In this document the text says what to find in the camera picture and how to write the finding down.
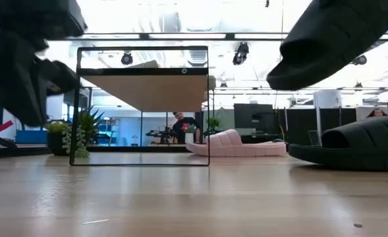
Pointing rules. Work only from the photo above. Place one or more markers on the potted green succulent plant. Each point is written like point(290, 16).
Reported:
point(86, 123)

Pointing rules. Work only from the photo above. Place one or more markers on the pink rubber slide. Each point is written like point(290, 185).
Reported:
point(246, 149)

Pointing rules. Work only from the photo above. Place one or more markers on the person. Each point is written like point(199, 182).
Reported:
point(377, 113)
point(181, 116)

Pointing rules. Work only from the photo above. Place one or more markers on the black computer monitor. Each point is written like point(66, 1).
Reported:
point(253, 115)

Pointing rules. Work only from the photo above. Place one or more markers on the black rubber slide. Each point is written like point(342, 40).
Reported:
point(328, 33)
point(361, 148)

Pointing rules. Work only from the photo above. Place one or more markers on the black ceiling lamp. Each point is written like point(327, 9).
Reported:
point(126, 59)
point(241, 52)
point(359, 60)

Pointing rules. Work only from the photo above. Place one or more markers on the black aluminium rig frame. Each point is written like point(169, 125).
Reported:
point(230, 35)

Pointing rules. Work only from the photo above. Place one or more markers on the black background robot arm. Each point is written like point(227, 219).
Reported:
point(159, 135)

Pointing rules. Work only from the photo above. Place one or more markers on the white curtain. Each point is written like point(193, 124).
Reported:
point(361, 113)

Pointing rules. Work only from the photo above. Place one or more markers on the blue storage bin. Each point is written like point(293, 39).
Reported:
point(32, 136)

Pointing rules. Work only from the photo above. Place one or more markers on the green background plant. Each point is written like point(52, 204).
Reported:
point(213, 124)

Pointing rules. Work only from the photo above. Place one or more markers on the red band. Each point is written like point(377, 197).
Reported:
point(2, 127)

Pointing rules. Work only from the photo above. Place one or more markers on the white vase with flowers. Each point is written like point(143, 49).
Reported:
point(189, 138)

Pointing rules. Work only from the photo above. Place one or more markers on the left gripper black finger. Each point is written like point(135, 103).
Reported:
point(16, 92)

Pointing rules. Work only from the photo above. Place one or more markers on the wooden shelf black metal frame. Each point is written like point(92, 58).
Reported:
point(147, 90)

